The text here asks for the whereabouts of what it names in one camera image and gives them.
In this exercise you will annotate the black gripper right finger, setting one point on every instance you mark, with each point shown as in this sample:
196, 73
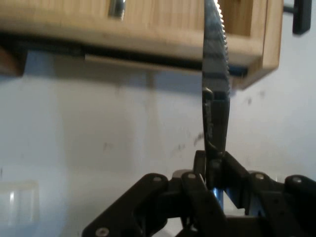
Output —
271, 197

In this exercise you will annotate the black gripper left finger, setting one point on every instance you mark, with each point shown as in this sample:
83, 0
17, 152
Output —
192, 197

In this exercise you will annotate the silver serrated knife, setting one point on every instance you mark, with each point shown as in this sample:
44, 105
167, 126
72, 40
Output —
214, 74

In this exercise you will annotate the light wooden drawer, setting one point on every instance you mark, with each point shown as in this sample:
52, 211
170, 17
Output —
160, 24

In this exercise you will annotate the silver metal fork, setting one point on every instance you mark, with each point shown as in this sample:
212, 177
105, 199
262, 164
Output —
117, 8

